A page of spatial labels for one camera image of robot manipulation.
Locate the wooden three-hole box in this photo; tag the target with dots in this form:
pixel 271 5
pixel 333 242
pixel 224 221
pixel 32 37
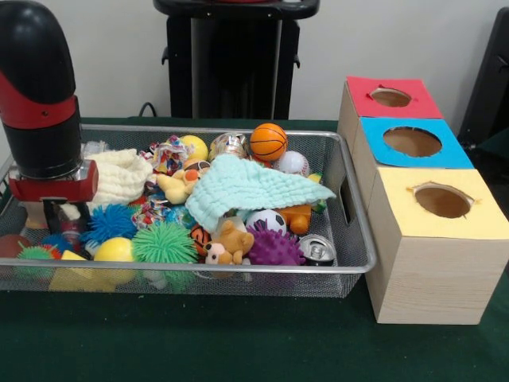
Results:
pixel 429 278

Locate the silver mesh bin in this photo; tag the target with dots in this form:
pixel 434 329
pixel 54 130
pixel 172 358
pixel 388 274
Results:
pixel 298 284

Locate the black stand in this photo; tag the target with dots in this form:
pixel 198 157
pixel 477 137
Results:
pixel 489 79

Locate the orange toy basketball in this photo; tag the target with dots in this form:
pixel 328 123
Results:
pixel 268 142

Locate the purple spiky ball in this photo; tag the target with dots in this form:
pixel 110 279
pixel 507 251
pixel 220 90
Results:
pixel 274 248

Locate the yellow plush duck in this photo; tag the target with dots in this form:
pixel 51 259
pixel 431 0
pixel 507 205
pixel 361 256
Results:
pixel 175 187

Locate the cream knitted cloth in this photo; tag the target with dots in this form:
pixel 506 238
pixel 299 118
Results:
pixel 119 175

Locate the dark green side-table cloth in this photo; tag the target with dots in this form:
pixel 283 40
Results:
pixel 497 145

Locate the green koosh ball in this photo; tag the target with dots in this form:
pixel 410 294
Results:
pixel 165 242

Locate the dark green table cloth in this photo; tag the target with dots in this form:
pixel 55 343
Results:
pixel 238 342

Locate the brown teddy bear plush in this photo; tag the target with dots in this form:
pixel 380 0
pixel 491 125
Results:
pixel 230 242

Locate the silver drink can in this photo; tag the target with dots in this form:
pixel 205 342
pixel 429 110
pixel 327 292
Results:
pixel 318 250

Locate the toy soccer ball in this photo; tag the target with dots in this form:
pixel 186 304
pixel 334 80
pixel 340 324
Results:
pixel 268 221

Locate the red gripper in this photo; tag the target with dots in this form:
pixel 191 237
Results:
pixel 51 189

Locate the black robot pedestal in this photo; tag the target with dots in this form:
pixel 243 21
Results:
pixel 222 59

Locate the white toy baseball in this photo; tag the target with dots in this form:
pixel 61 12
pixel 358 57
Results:
pixel 292 163

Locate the yellow smooth ball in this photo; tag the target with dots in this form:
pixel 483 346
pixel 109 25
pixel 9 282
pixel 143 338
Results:
pixel 114 250

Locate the mint green knitted cloth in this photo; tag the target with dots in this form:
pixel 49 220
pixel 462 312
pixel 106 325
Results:
pixel 254 187

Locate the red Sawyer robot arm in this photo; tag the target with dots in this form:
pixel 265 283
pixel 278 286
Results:
pixel 36 79

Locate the blue koosh ball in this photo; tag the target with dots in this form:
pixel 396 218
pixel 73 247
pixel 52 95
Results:
pixel 111 223

